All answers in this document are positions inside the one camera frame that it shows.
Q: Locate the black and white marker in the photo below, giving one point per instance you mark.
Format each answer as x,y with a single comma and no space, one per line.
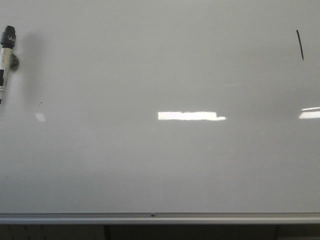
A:
7,43

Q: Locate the aluminium whiteboard frame rail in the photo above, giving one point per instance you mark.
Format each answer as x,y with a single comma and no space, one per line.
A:
160,218

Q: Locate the white whiteboard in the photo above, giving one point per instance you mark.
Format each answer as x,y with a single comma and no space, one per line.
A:
161,106

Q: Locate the perforated metal panel below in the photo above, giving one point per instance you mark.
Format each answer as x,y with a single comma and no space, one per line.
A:
51,232

